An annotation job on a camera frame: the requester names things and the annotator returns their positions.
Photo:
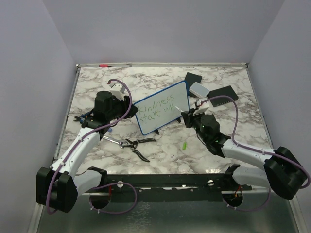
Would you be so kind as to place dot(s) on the blue handled cutters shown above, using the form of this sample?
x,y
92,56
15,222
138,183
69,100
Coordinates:
x,y
82,117

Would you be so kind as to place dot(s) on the black network switch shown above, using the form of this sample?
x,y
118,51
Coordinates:
x,y
220,96

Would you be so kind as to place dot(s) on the black flat box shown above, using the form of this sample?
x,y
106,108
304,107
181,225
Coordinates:
x,y
191,78

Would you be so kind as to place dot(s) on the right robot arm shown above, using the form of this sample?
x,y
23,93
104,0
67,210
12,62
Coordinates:
x,y
277,169

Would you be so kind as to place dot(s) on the red pen at back rail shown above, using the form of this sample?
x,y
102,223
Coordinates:
x,y
105,65

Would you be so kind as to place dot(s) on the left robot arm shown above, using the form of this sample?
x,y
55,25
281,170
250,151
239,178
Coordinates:
x,y
59,186

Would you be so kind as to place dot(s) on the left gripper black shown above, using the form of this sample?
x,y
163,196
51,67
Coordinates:
x,y
125,103

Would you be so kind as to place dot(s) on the blue framed whiteboard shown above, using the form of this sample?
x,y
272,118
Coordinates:
x,y
158,109

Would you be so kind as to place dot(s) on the white small router box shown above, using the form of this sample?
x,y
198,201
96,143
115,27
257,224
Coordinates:
x,y
198,91

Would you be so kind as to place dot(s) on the green marker cap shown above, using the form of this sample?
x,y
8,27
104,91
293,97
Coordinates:
x,y
184,146

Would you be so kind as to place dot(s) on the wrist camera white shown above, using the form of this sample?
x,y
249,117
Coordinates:
x,y
201,106
117,90

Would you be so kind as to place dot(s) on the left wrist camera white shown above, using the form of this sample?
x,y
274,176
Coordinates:
x,y
117,90

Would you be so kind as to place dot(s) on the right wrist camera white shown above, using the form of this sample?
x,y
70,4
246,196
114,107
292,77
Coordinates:
x,y
201,106

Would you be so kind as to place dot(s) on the aluminium table frame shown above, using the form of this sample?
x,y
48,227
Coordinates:
x,y
196,187

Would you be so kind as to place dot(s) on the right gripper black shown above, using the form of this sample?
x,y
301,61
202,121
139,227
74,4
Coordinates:
x,y
188,117

